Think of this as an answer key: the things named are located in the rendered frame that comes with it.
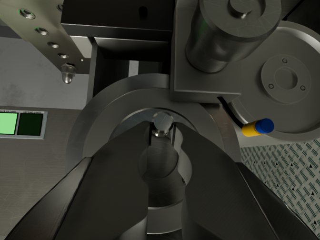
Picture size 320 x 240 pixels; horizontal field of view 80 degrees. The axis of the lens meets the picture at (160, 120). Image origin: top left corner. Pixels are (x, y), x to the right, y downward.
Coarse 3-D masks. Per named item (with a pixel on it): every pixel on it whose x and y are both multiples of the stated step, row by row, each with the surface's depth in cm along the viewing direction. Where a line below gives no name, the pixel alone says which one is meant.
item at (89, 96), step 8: (96, 48) 18; (96, 56) 18; (96, 64) 18; (104, 64) 21; (112, 64) 25; (120, 64) 32; (128, 64) 41; (96, 72) 18; (104, 72) 21; (112, 72) 25; (120, 72) 32; (128, 72) 42; (96, 80) 18; (104, 80) 21; (112, 80) 26; (88, 88) 17; (96, 88) 18; (104, 88) 21; (88, 96) 17
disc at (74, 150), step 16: (128, 80) 17; (144, 80) 17; (160, 80) 17; (96, 96) 17; (112, 96) 17; (80, 112) 17; (96, 112) 16; (224, 112) 17; (80, 128) 16; (224, 128) 17; (80, 144) 16; (224, 144) 17; (80, 160) 16; (240, 160) 17
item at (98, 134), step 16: (128, 96) 16; (144, 96) 16; (160, 96) 16; (112, 112) 16; (128, 112) 16; (192, 112) 16; (208, 112) 16; (96, 128) 15; (112, 128) 16; (208, 128) 16; (96, 144) 15; (176, 208) 15; (160, 224) 14; (176, 224) 14
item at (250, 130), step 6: (222, 102) 14; (228, 108) 14; (234, 120) 13; (258, 120) 11; (264, 120) 11; (270, 120) 11; (240, 126) 13; (246, 126) 12; (252, 126) 11; (258, 126) 11; (264, 126) 11; (270, 126) 11; (246, 132) 12; (252, 132) 12; (258, 132) 11; (264, 132) 11
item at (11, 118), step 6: (0, 114) 47; (6, 114) 47; (12, 114) 47; (0, 120) 47; (6, 120) 47; (12, 120) 47; (0, 126) 47; (6, 126) 47; (12, 126) 47; (0, 132) 46; (6, 132) 47; (12, 132) 47
